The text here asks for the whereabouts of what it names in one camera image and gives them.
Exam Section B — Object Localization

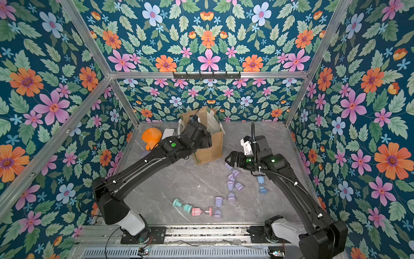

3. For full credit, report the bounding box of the purple hourglass pair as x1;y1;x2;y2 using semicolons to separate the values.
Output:
226;181;245;202

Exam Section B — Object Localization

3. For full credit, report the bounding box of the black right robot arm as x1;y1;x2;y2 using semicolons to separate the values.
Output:
225;136;348;259

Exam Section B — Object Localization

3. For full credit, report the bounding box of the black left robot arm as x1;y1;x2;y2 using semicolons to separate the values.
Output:
92;115;212;236

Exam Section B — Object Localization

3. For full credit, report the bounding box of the blue hourglass right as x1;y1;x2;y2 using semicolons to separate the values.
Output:
257;176;268;195

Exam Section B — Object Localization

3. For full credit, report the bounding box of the purple hourglass front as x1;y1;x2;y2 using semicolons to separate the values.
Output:
213;196;223;218

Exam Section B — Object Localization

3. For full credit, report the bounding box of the pink hourglass front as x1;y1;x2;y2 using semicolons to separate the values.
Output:
191;207;212;217

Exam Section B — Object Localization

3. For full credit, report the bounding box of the teal hourglass front left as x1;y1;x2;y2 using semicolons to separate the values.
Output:
172;198;194;214

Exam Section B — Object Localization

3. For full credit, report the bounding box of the white rectangular box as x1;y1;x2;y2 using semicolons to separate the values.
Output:
161;128;175;140

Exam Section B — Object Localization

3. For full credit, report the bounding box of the orange plush toy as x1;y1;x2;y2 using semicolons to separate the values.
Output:
141;127;162;151

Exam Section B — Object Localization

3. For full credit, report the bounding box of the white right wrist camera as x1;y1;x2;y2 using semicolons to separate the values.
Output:
240;136;253;155

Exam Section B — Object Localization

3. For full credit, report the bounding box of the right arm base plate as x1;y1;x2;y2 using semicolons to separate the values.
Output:
247;215;299;245

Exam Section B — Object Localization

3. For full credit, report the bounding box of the black hook rail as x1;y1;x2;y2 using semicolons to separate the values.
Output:
173;72;242;80

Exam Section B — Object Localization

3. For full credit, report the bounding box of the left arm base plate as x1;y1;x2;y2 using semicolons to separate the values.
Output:
120;226;167;245

